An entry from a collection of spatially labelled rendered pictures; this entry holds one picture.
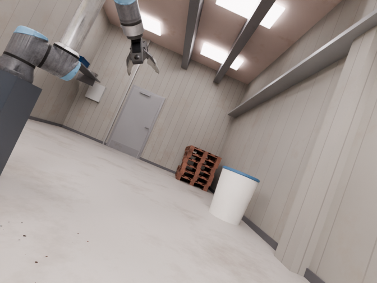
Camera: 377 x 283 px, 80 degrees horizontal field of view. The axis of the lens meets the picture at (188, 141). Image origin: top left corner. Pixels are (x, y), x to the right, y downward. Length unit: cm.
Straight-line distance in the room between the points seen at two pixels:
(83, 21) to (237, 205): 261
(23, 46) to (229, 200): 263
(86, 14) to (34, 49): 35
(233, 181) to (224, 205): 34
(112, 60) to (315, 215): 728
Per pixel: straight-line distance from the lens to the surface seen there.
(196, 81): 785
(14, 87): 146
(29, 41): 155
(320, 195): 242
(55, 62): 157
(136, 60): 105
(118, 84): 793
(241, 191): 314
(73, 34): 160
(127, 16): 104
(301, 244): 242
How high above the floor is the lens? 54
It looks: 5 degrees up
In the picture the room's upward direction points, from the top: 23 degrees clockwise
